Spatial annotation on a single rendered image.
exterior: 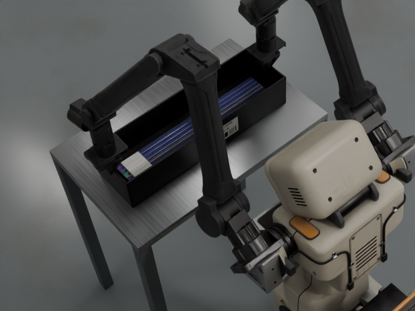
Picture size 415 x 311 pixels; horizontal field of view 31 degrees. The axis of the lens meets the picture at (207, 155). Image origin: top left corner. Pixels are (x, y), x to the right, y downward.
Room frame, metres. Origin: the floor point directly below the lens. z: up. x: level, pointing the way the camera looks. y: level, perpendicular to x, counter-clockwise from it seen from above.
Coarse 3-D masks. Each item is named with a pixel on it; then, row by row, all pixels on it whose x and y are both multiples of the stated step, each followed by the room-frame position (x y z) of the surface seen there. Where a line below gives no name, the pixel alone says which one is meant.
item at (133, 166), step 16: (224, 96) 1.53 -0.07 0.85; (240, 96) 1.52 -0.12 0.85; (224, 112) 1.46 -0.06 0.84; (176, 128) 1.42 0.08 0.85; (192, 128) 1.42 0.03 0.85; (160, 144) 1.37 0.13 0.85; (176, 144) 1.36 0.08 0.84; (128, 160) 1.33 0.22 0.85; (144, 160) 1.32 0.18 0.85; (128, 176) 1.27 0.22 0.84
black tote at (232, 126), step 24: (240, 72) 1.63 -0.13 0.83; (264, 72) 1.58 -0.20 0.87; (264, 96) 1.47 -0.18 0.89; (144, 120) 1.43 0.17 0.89; (168, 120) 1.47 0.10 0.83; (240, 120) 1.41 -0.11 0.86; (144, 144) 1.41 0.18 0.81; (192, 144) 1.32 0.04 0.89; (168, 168) 1.27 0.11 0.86; (120, 192) 1.24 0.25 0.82; (144, 192) 1.22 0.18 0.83
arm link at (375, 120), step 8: (360, 104) 1.19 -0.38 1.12; (368, 104) 1.19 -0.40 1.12; (352, 112) 1.17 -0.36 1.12; (360, 112) 1.17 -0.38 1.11; (368, 112) 1.17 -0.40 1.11; (376, 112) 1.17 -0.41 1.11; (360, 120) 1.16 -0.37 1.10; (368, 120) 1.15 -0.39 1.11; (376, 120) 1.15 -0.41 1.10; (368, 128) 1.14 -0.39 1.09
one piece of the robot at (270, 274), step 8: (272, 256) 0.83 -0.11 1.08; (264, 264) 0.81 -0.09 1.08; (272, 264) 0.82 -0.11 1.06; (248, 272) 0.85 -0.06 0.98; (256, 272) 0.83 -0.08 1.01; (264, 272) 0.81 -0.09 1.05; (272, 272) 0.82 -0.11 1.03; (280, 272) 0.82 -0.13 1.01; (256, 280) 0.83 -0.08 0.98; (264, 280) 0.80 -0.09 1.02; (272, 280) 0.81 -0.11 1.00; (280, 280) 0.82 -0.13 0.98; (264, 288) 0.81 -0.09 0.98; (272, 288) 0.80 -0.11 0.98
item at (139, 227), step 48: (240, 48) 1.77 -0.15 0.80; (144, 96) 1.61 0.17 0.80; (288, 96) 1.54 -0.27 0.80; (240, 144) 1.37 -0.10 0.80; (288, 144) 1.36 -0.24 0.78; (96, 192) 1.26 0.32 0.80; (192, 192) 1.22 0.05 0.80; (96, 240) 1.42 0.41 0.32; (144, 240) 1.09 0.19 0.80; (144, 288) 1.09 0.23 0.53
